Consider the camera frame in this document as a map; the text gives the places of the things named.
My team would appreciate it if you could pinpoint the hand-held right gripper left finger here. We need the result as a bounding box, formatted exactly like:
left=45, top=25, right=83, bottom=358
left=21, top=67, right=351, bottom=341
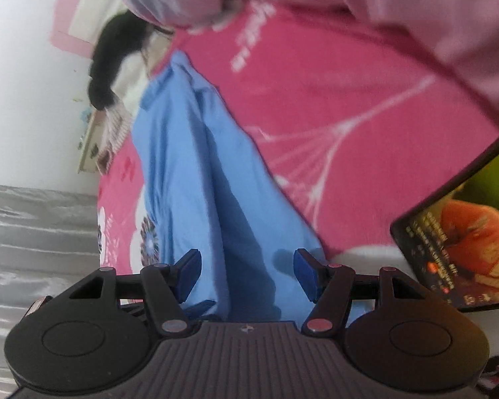
left=68, top=249, right=203, bottom=338

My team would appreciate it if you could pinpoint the pink and white headboard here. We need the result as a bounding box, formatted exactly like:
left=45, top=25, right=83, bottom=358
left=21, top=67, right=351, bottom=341
left=50, top=0, right=129, bottom=61

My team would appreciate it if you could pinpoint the pink floral blanket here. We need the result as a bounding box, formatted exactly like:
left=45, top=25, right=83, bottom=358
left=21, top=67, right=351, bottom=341
left=95, top=2, right=499, bottom=399

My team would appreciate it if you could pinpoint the black phone with lit screen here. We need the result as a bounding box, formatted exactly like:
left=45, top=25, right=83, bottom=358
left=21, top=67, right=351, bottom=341
left=390, top=127, right=499, bottom=313

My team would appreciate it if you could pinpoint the cream nightstand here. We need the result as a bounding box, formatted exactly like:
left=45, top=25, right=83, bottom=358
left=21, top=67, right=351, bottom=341
left=77, top=108, right=109, bottom=174

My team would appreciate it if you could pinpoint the pink checked garment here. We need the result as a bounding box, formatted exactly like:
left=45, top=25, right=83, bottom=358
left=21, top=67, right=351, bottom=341
left=102, top=106, right=133, bottom=171

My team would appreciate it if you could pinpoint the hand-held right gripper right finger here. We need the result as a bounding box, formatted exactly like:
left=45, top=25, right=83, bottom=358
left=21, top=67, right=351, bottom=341
left=293, top=248, right=427, bottom=338

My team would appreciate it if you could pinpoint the cream sweater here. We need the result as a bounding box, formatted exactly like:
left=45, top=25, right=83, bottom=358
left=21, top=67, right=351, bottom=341
left=110, top=52, right=150, bottom=106

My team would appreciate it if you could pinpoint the light blue t-shirt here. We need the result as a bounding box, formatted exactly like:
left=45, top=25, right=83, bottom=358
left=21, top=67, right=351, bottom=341
left=131, top=50, right=360, bottom=323

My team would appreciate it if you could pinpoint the grey curtain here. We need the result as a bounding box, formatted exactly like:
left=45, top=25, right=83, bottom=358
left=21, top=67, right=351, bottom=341
left=0, top=182, right=104, bottom=387

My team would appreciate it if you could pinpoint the black garment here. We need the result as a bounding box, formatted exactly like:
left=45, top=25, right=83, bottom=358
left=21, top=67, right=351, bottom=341
left=87, top=12, right=159, bottom=109

